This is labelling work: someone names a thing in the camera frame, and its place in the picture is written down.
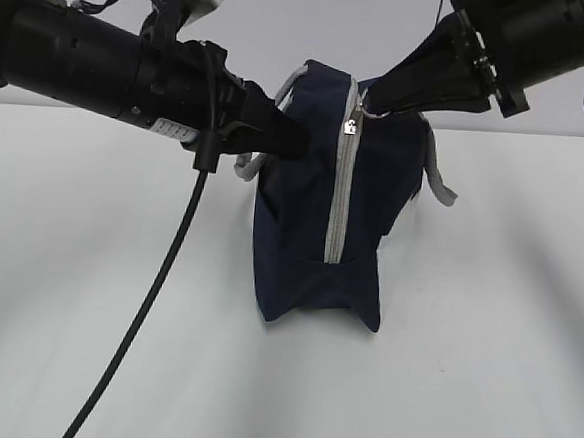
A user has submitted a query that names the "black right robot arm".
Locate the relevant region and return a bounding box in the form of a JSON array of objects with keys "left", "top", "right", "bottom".
[{"left": 366, "top": 0, "right": 584, "bottom": 118}]

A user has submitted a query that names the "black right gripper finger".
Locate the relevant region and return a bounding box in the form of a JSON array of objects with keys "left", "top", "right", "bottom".
[{"left": 365, "top": 14, "right": 491, "bottom": 116}]

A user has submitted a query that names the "navy blue lunch bag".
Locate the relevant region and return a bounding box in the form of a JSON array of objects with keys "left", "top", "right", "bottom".
[{"left": 235, "top": 60, "right": 457, "bottom": 331}]

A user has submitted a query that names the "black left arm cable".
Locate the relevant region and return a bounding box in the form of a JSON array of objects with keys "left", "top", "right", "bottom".
[{"left": 58, "top": 33, "right": 230, "bottom": 438}]

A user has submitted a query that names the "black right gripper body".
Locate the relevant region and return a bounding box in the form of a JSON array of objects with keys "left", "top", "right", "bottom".
[{"left": 455, "top": 8, "right": 529, "bottom": 118}]

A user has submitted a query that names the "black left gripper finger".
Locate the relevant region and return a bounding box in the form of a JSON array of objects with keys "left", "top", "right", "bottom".
[{"left": 221, "top": 81, "right": 310, "bottom": 159}]

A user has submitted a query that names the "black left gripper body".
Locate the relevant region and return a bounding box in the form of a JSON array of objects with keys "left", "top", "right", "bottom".
[{"left": 132, "top": 40, "right": 261, "bottom": 150}]

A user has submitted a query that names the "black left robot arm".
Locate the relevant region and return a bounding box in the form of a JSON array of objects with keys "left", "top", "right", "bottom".
[{"left": 0, "top": 0, "right": 309, "bottom": 159}]

